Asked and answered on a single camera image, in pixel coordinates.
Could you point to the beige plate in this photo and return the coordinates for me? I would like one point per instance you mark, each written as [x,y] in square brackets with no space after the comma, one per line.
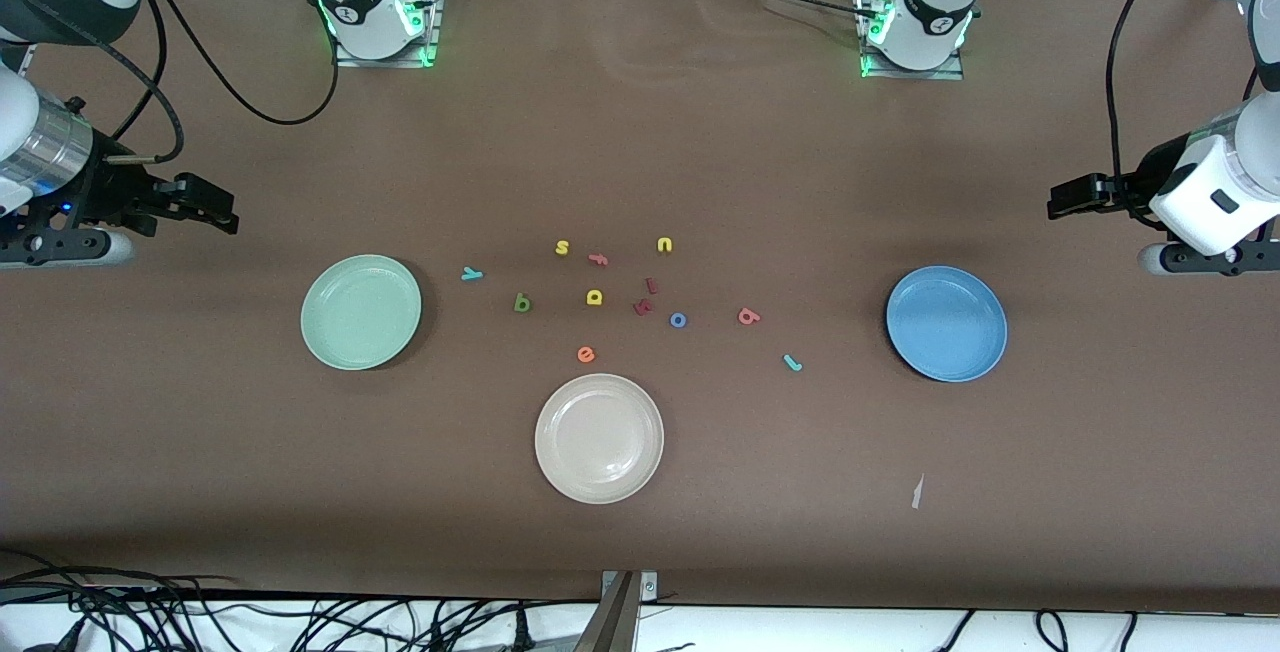
[599,439]

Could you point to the white paper scrap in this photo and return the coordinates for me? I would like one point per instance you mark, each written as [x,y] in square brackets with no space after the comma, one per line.
[917,492]

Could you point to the brown table cover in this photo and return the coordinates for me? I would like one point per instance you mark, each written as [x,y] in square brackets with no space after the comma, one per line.
[640,132]

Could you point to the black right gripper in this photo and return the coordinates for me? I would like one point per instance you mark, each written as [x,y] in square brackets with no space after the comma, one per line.
[110,194]

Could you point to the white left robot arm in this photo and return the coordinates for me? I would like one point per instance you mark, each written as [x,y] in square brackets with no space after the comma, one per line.
[930,12]

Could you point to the green plate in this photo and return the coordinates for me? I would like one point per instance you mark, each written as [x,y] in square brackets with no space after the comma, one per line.
[360,312]

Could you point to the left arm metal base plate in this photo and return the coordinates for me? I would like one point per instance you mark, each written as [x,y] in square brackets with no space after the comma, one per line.
[950,75]

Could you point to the blue plate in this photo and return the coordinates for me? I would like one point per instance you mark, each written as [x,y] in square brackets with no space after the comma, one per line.
[946,324]

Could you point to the red letter g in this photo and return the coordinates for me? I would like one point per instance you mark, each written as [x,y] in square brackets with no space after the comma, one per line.
[746,313]

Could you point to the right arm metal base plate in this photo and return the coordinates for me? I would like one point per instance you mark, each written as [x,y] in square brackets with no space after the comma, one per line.
[350,59]

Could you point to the small metal bracket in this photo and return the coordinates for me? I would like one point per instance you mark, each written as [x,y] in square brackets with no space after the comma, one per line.
[648,587]

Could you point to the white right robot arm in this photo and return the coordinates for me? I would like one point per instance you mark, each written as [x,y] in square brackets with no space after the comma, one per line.
[370,2]

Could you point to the teal letter l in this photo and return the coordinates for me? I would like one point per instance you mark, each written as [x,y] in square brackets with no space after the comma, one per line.
[792,363]

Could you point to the grey metal beam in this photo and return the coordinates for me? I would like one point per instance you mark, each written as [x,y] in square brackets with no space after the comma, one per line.
[612,627]

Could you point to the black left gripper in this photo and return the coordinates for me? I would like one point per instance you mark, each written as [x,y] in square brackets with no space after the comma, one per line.
[1130,187]

